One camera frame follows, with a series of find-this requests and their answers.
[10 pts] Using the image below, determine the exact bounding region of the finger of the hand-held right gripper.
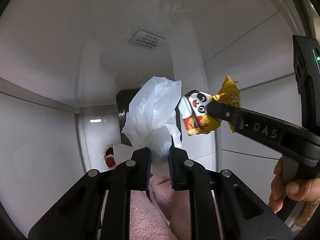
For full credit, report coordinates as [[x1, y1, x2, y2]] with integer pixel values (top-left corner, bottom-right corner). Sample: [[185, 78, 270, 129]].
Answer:
[[206, 100, 247, 131]]

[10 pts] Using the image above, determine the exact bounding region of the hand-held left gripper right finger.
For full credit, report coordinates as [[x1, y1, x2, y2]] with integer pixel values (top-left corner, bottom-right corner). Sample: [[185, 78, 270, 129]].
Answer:
[[168, 146, 293, 240]]

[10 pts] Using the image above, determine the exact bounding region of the person's right hand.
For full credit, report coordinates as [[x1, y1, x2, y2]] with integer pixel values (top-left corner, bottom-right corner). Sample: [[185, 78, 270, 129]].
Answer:
[[268, 159, 320, 228]]

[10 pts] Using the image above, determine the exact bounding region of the pink fleece clothing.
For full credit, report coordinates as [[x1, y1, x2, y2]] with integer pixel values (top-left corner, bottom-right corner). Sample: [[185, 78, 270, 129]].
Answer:
[[101, 174, 191, 240]]

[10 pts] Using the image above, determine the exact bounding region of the white printed sticker label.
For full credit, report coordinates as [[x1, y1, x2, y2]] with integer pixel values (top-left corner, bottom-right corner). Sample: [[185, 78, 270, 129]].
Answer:
[[129, 31, 164, 51]]

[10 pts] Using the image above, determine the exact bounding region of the red and yellow wrapper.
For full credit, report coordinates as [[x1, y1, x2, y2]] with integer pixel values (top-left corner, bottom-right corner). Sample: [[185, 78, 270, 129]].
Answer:
[[103, 144, 117, 168]]

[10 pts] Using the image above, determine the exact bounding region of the crumpled white wrapper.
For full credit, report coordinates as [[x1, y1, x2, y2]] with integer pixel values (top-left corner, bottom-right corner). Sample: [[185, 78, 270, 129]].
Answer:
[[113, 143, 137, 167]]

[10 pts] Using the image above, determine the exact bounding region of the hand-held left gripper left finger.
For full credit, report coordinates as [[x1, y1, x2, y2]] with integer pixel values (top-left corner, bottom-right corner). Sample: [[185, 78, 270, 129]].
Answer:
[[28, 147, 152, 240]]

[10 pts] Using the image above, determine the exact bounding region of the panda print snack packet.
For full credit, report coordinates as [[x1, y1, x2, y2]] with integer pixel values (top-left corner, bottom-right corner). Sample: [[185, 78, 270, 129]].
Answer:
[[179, 75, 242, 137]]

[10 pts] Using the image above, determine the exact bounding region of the white plastic bag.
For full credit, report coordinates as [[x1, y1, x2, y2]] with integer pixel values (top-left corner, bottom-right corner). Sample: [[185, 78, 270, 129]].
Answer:
[[122, 76, 183, 177]]

